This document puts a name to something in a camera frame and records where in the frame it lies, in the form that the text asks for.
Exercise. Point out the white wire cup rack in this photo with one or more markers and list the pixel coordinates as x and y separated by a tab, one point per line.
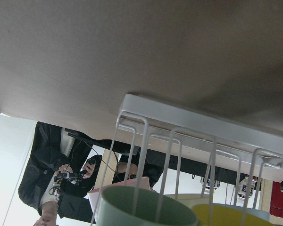
260	149

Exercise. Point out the yellow cup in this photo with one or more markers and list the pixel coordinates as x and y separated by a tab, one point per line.
226	215

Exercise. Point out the person in black jacket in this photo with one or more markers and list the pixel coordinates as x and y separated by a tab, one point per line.
58	175

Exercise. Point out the green cup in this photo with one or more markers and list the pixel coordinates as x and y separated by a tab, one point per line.
116	209

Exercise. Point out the tea bottle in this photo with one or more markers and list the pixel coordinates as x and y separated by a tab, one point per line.
243	187

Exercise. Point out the cream cup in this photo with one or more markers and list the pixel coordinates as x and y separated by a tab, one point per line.
190	200

